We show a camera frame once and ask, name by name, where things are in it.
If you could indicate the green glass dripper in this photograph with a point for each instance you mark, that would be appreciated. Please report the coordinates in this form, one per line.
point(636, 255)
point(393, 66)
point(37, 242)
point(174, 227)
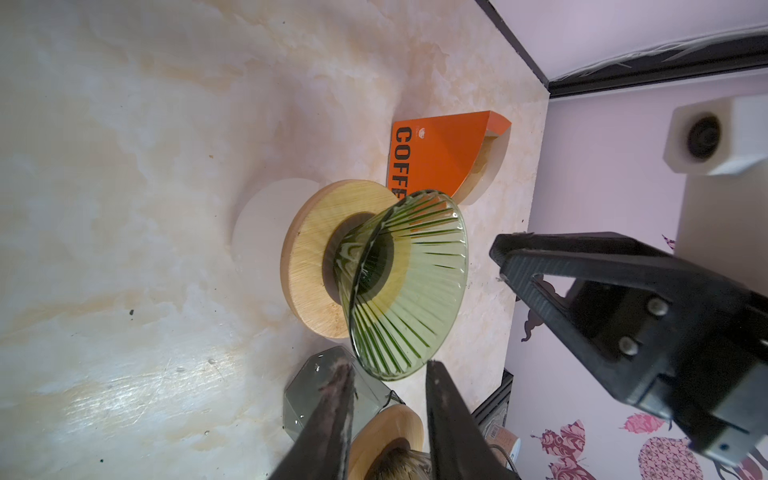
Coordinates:
point(401, 277)

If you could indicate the clear ribbed glass dripper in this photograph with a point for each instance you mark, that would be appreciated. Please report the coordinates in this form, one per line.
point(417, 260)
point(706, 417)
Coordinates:
point(402, 464)

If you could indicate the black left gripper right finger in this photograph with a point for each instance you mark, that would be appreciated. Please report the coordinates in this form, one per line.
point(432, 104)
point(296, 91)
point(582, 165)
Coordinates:
point(457, 447)

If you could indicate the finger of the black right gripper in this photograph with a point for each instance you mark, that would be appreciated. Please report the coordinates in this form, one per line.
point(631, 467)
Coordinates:
point(604, 295)

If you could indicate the smoked glass carafe wooden handle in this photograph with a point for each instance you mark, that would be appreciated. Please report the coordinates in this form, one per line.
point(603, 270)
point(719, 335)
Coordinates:
point(306, 391)

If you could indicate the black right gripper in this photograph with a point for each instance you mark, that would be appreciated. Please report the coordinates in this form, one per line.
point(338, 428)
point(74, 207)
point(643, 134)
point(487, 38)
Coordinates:
point(714, 387)

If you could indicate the orange coffee filter box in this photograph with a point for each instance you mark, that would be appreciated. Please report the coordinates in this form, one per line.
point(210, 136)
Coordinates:
point(459, 155)

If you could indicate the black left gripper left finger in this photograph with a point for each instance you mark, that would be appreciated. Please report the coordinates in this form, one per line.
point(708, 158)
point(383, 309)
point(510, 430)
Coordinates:
point(323, 447)

